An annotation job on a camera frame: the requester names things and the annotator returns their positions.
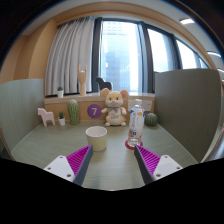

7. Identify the beige plush mouse toy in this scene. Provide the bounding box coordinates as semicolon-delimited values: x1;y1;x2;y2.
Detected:
100;88;129;126

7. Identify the red round coaster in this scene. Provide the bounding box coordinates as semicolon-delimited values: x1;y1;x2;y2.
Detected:
125;140;143;150

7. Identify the black horse figure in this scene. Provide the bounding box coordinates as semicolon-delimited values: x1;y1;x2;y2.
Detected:
96;77;112;90

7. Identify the pale yellow paper cup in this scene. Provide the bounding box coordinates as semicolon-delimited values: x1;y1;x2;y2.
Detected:
86;126;107;151

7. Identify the wooden hand sculpture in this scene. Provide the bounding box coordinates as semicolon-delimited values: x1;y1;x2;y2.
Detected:
78;65;87;96

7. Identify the green right partition panel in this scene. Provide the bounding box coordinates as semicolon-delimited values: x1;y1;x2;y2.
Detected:
155;69;221;162

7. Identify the white wall socket right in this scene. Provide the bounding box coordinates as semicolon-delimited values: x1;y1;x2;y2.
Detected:
143;100;152;111

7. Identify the white wall socket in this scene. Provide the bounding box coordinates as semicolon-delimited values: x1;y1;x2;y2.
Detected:
128;100;135;111
143;100;152;111

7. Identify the clear plastic water bottle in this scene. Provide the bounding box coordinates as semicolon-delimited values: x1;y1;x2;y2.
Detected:
128;99;145;146

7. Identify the purple round number sign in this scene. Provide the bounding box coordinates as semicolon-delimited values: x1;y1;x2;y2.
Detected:
87;104;102;119

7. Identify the small potted plant on sill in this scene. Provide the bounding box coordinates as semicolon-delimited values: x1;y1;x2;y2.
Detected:
57;86;64;98

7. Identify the pink wooden horse figure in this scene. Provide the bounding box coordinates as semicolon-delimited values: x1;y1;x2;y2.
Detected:
38;108;55;126

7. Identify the green left partition panel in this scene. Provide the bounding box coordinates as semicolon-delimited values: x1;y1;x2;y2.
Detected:
0;79;44;151

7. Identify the round green ceramic cactus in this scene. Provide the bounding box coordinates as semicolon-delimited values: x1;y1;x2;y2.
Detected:
145;113;158;127

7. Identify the green partition panel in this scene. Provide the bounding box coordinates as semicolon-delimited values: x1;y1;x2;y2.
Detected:
155;69;221;162
0;79;44;151

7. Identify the small potted plant on desk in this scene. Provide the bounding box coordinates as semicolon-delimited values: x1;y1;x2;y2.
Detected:
58;112;66;126

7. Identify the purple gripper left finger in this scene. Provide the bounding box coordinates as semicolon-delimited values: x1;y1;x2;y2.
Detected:
44;145;93;186

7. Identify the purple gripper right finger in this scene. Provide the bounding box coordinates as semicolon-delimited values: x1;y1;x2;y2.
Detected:
134;145;182;184

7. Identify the white wall socket left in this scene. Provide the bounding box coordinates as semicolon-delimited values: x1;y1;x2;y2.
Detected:
128;100;135;111

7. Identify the grey white curtain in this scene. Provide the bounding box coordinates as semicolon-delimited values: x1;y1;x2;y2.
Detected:
45;16;95;96

